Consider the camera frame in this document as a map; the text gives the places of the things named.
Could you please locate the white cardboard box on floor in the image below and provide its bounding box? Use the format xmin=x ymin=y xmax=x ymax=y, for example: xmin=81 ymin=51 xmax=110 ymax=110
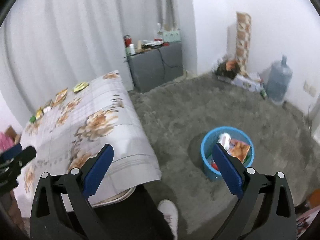
xmin=217 ymin=73 xmax=263 ymax=93

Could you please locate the green square packet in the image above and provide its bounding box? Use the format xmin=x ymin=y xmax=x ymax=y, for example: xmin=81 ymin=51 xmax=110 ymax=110
xmin=29 ymin=115 xmax=36 ymax=124

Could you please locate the patterned roll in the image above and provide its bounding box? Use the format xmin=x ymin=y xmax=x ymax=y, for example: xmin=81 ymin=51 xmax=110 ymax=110
xmin=235 ymin=12 xmax=252 ymax=71

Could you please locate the blue water jug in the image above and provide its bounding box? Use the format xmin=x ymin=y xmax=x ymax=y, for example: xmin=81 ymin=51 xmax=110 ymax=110
xmin=266 ymin=55 xmax=293 ymax=105

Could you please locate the dark snack bag on floor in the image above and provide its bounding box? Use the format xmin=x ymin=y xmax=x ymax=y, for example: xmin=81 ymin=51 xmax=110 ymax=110
xmin=215 ymin=60 xmax=240 ymax=80

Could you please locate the green pen holder box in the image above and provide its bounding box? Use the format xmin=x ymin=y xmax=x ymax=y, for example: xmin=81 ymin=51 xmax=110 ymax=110
xmin=162 ymin=29 xmax=181 ymax=43

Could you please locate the grey cabinet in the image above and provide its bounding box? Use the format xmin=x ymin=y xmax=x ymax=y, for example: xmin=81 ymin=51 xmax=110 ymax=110
xmin=127 ymin=42 xmax=184 ymax=93

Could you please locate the red thermos bottle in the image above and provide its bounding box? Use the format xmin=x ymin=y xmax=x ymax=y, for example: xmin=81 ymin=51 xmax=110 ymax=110
xmin=124 ymin=35 xmax=132 ymax=48

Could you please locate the orange yellow snack packet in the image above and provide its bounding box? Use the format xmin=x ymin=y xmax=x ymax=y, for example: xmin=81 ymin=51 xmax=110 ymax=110
xmin=53 ymin=88 xmax=68 ymax=106

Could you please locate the black cable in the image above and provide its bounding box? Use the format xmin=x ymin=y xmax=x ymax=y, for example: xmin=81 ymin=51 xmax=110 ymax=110
xmin=156 ymin=45 xmax=185 ymax=83

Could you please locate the blue plastic waste basket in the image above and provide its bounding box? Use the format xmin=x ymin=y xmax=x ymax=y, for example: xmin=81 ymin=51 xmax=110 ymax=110
xmin=201 ymin=126 xmax=255 ymax=181

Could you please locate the floral tablecloth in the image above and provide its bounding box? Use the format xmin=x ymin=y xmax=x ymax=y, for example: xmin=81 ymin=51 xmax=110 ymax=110
xmin=14 ymin=71 xmax=161 ymax=206

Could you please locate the yellow packet far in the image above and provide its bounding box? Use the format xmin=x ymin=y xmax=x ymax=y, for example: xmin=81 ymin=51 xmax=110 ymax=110
xmin=73 ymin=82 xmax=89 ymax=94

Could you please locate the purple snack bag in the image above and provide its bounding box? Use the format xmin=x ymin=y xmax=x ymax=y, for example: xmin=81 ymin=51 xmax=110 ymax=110
xmin=228 ymin=139 xmax=251 ymax=163

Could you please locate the small yellow snack packet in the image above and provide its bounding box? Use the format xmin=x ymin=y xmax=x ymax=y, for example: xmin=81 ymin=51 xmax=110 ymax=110
xmin=35 ymin=107 xmax=43 ymax=120

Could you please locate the green snack bag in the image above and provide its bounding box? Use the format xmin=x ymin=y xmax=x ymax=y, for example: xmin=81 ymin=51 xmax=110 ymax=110
xmin=242 ymin=152 xmax=253 ymax=167

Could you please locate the white curtain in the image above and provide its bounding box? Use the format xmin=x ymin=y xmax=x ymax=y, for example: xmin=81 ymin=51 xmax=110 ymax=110
xmin=1 ymin=0 xmax=195 ymax=125

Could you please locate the white shoe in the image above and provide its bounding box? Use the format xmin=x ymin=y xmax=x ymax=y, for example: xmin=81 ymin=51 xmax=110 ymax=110
xmin=158 ymin=199 xmax=178 ymax=240

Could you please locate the red snack wrapper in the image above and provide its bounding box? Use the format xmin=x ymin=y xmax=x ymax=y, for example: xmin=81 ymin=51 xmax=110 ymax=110
xmin=210 ymin=161 xmax=219 ymax=171

